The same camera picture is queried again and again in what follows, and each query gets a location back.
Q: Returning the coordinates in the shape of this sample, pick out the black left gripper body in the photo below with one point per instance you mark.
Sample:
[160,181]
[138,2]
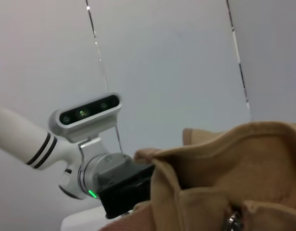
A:
[124,187]

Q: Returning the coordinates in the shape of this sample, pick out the khaki canvas food bag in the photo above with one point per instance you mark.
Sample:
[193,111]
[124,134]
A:
[234,173]

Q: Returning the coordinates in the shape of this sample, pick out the silver metal zipper pull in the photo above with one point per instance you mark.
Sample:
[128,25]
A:
[233,222]

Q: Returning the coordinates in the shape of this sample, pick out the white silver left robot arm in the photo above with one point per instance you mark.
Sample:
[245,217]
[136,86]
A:
[20,137]

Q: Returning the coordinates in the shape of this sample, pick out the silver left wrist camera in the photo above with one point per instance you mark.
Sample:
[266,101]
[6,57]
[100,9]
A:
[88,113]

